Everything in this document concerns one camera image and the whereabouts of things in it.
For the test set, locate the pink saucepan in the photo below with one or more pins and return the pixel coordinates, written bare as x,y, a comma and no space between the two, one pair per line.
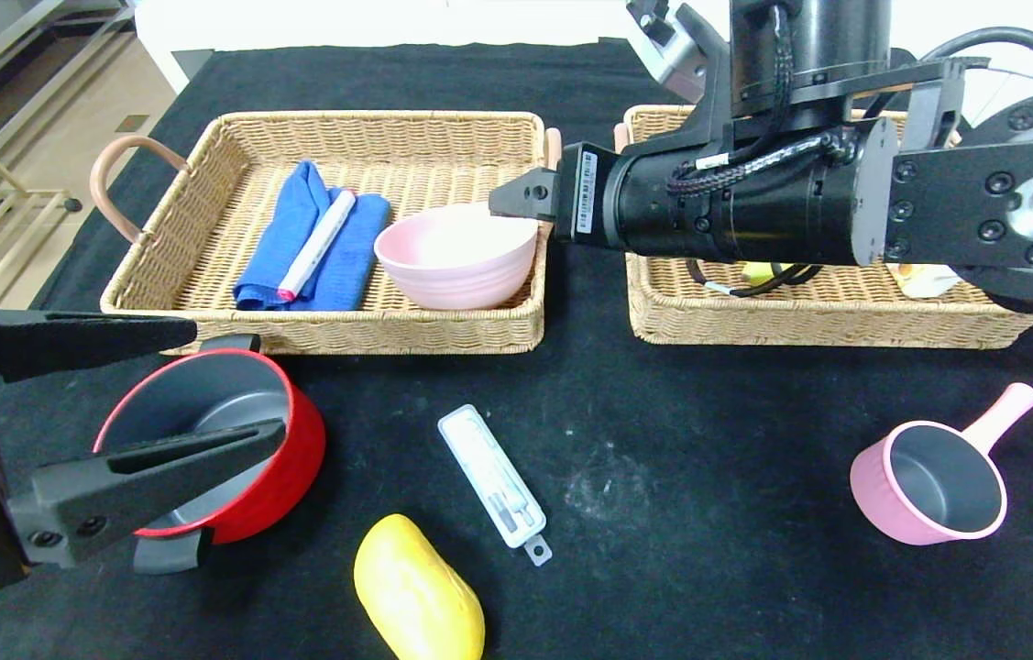
873,495

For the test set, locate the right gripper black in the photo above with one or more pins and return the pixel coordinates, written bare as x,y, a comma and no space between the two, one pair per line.
586,193

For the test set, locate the blue folded towel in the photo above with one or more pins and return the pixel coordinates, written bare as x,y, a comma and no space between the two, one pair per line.
346,261

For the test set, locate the pink bowl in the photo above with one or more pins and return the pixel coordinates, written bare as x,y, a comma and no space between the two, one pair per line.
456,275

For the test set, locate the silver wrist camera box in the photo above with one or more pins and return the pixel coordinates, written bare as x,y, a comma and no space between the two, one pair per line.
676,55

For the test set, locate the clear plastic thermometer case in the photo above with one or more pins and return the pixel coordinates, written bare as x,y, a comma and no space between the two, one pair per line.
489,477

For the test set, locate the black tablecloth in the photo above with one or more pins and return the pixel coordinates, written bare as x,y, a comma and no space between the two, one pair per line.
388,73

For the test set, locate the yellow banana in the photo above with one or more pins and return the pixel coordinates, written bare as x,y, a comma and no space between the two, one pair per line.
759,273

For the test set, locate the yellow mango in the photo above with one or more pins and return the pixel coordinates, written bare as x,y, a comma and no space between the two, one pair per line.
415,596

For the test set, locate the small juice carton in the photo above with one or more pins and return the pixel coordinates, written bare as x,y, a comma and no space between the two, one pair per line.
924,280

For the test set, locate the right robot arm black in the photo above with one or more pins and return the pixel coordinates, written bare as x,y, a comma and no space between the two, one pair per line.
782,220

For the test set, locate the white marker pen pink cap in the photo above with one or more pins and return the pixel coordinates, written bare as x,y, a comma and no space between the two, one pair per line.
319,243

